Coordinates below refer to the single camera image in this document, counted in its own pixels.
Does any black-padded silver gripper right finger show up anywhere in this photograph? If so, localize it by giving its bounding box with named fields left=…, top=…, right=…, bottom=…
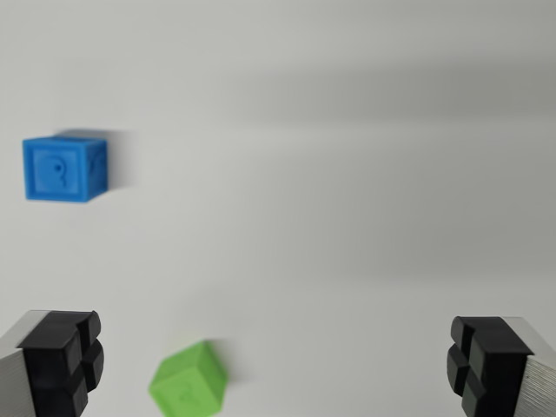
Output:
left=445, top=315, right=556, bottom=417

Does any green embossed cube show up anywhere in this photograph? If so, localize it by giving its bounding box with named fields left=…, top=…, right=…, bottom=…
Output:
left=149, top=340, right=230, bottom=417

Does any blue embossed cube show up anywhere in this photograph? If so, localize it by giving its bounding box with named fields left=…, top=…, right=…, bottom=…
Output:
left=22, top=135, right=109, bottom=204

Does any black-padded silver gripper left finger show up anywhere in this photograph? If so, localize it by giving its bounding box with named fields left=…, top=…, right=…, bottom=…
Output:
left=0, top=309, right=106, bottom=417

